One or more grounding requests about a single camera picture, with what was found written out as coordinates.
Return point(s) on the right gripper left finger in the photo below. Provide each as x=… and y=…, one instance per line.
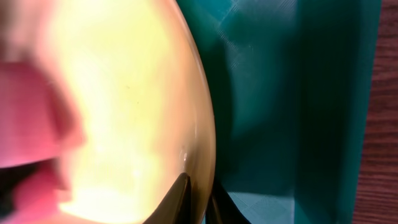
x=175, y=207

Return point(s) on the yellow-green plate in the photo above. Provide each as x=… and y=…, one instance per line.
x=133, y=76

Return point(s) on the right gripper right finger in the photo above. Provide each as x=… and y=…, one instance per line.
x=221, y=209

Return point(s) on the teal plastic serving tray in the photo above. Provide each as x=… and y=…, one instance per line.
x=290, y=83

